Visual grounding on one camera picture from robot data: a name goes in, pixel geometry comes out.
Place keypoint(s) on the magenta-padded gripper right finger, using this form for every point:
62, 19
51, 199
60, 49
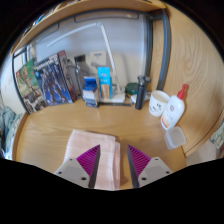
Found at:
155, 167

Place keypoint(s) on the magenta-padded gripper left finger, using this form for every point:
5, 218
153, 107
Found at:
71, 168

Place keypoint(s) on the pale pink towel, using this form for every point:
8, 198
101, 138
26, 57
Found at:
90, 141

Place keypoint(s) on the clear plastic food container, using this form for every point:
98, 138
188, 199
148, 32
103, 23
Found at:
175, 137

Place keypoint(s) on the white red-capped lotion bottle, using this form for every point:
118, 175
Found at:
172, 111

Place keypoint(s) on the white printed mug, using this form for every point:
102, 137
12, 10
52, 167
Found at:
158, 104

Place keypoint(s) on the bed with teal blanket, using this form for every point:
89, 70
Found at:
8, 130

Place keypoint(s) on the small dark blue box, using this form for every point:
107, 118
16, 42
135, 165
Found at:
90, 93

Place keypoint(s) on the round dark green tin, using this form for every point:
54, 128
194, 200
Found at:
131, 88

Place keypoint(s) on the blue robot model kit box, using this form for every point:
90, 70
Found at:
53, 81

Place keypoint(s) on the green tree-figure toy box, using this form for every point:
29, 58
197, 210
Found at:
28, 88

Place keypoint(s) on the light blue and orange box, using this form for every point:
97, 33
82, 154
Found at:
104, 83

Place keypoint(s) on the clear grey water bottle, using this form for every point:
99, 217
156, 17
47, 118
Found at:
80, 76

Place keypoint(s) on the white cardboard box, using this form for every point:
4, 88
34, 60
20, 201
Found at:
98, 59

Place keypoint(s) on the white desk lamp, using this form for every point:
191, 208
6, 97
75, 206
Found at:
108, 50

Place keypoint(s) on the dark grey metal frame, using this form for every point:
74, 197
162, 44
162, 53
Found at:
165, 50

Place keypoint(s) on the wooden wall shelf unit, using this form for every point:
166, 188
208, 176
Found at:
83, 8

